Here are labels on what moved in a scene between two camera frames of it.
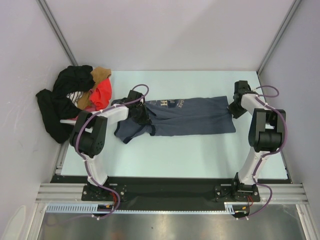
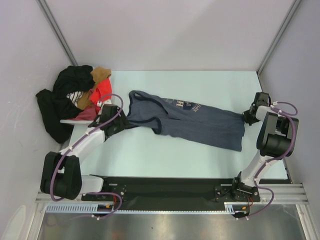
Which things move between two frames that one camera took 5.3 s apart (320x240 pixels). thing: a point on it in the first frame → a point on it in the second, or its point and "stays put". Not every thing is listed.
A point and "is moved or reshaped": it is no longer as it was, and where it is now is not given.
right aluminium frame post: (296, 3) stays put
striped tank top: (74, 96) stays put
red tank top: (100, 97) stays put
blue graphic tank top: (190, 116) is moved or reshaped
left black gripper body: (140, 116) → (120, 124)
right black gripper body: (236, 110) → (249, 118)
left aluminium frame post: (51, 19) stays put
